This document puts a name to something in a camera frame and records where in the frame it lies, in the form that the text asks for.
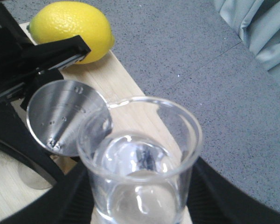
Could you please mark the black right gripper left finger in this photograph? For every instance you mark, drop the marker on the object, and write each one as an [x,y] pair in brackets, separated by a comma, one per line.
[49,203]

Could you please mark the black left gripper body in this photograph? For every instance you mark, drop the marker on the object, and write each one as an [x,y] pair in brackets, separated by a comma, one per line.
[24,66]

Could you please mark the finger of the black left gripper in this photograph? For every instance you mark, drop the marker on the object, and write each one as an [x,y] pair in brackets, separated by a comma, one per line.
[41,79]
[16,141]

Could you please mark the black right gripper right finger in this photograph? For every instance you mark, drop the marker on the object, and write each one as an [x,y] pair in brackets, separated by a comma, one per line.
[214,200]

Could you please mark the steel double jigger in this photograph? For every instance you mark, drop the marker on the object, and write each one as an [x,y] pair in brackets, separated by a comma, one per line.
[55,114]

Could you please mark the clear glass beaker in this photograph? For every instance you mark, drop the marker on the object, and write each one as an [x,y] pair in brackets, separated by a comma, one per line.
[140,172]

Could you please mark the yellow lemon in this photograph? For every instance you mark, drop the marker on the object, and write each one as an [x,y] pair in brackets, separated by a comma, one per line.
[65,19]

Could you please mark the light wooden cutting board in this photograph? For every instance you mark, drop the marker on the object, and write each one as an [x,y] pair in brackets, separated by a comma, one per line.
[130,160]

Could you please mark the grey curtain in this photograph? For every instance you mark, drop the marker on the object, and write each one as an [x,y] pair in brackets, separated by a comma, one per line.
[257,23]

